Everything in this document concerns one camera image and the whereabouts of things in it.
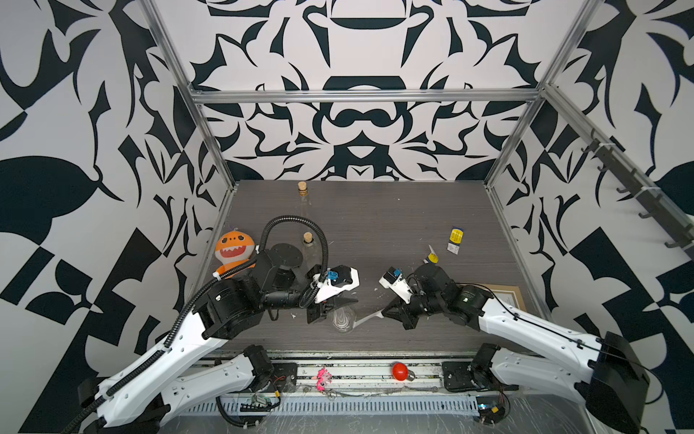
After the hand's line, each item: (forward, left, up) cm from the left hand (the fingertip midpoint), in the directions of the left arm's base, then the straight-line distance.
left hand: (349, 284), depth 59 cm
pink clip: (-13, +7, -31) cm, 34 cm away
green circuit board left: (-18, +23, -27) cm, 40 cm away
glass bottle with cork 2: (+15, +10, -5) cm, 19 cm away
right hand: (+2, -10, -20) cm, 22 cm away
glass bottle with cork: (+27, +12, -4) cm, 30 cm away
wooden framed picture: (+7, -53, -30) cm, 61 cm away
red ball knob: (-12, -13, -28) cm, 34 cm away
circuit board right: (-21, -36, -32) cm, 53 cm away
